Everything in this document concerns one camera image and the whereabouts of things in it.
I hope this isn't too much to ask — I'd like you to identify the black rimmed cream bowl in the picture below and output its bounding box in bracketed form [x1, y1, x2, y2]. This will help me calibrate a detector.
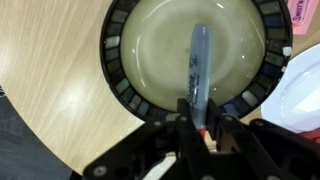
[100, 0, 293, 121]

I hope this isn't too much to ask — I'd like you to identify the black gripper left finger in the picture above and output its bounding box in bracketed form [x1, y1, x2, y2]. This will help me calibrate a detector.
[176, 99, 214, 180]

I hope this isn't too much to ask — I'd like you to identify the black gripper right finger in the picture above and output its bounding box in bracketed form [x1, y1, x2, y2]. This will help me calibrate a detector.
[206, 99, 287, 180]

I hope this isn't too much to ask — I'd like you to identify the red orange cloth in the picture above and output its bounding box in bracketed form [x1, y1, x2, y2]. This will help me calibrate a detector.
[301, 129, 320, 144]

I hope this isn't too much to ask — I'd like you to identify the grey marker with red cap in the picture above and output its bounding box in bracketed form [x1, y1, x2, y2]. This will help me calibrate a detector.
[187, 24, 212, 137]

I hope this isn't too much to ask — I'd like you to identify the pink sweetener packet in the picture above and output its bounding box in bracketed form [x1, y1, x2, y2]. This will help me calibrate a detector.
[287, 0, 319, 35]

